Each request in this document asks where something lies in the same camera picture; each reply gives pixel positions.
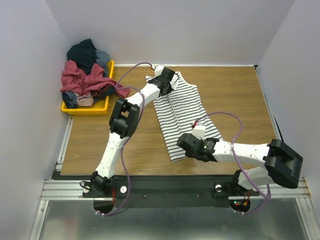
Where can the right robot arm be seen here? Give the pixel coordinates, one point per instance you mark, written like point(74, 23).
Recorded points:
point(260, 164)

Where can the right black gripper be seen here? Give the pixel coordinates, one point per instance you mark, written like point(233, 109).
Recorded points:
point(186, 144)

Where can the yellow plastic bin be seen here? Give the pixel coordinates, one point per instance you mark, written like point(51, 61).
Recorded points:
point(98, 108)

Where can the maroon tank top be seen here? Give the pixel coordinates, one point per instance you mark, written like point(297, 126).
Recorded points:
point(75, 80)

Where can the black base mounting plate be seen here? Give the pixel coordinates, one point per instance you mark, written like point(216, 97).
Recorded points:
point(168, 191)

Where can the dark navy tank top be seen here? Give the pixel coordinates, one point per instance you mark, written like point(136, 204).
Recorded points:
point(84, 55)

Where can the grey blue tank top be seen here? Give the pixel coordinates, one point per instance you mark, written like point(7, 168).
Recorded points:
point(102, 58)

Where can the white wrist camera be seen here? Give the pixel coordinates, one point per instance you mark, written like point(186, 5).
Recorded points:
point(158, 69)
point(198, 130)

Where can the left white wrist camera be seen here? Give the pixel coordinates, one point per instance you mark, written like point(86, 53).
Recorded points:
point(158, 69)

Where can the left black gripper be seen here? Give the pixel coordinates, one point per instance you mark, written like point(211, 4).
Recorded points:
point(170, 88)

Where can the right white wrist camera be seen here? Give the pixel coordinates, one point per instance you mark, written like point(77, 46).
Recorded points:
point(198, 130)

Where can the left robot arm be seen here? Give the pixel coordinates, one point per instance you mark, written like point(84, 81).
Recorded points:
point(123, 123)

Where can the aluminium frame rail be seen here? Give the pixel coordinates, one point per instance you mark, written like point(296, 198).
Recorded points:
point(63, 214)

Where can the black white striped tank top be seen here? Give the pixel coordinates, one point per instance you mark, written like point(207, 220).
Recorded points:
point(177, 112)

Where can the pink tank top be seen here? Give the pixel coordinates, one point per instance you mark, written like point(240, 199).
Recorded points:
point(85, 100)

